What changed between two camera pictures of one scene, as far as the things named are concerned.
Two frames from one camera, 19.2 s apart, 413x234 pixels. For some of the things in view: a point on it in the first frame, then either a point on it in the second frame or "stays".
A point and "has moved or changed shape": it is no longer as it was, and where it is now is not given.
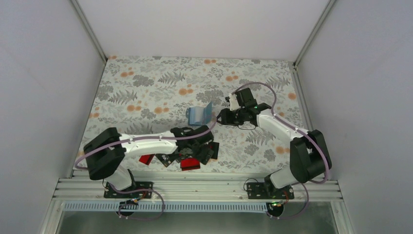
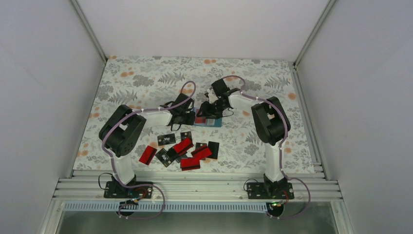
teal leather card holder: (199, 115) has moved or changed shape
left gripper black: (204, 156) → (190, 121)
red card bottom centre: (189, 164) stays
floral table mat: (141, 95) stays
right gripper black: (226, 118) → (206, 112)
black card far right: (215, 146) stays
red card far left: (146, 159) stays
